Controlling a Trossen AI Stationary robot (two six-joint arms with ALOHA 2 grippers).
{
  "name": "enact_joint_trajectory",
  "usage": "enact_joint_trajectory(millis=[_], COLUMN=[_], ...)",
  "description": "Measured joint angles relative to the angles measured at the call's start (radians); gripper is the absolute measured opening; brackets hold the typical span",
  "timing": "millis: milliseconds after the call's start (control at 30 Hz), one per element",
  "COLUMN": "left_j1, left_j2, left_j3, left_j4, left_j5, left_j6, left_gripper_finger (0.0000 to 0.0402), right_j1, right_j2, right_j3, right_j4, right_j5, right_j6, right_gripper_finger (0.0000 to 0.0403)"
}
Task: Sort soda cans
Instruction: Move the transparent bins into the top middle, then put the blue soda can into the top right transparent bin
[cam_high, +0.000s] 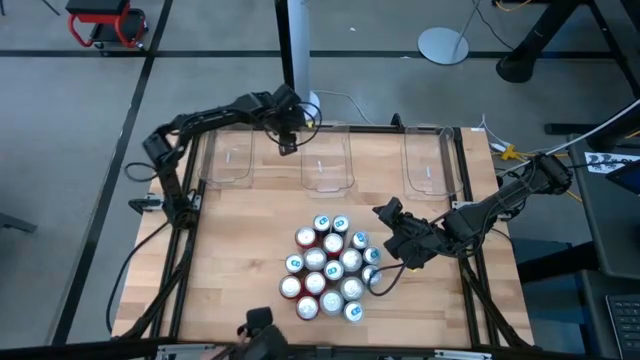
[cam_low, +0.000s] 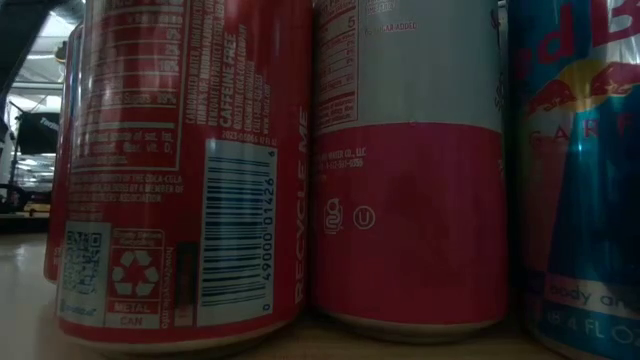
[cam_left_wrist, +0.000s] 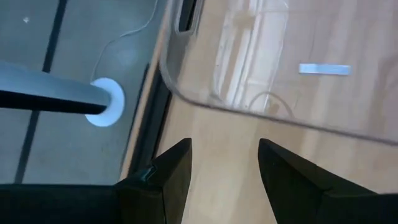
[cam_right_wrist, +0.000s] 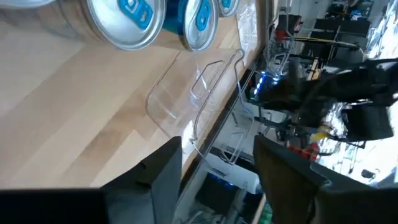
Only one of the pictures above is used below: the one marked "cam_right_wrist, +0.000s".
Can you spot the silver blue Red Bull can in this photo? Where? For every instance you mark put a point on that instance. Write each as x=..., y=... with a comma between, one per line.
x=228, y=6
x=124, y=18
x=199, y=25

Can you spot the white box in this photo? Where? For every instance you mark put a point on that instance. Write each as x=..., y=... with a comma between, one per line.
x=230, y=174

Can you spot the clear plastic bin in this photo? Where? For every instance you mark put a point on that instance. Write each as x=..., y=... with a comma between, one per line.
x=174, y=102
x=248, y=25

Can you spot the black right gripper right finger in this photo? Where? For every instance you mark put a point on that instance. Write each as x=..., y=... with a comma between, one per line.
x=286, y=186

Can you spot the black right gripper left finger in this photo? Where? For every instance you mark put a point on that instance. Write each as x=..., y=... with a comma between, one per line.
x=155, y=186

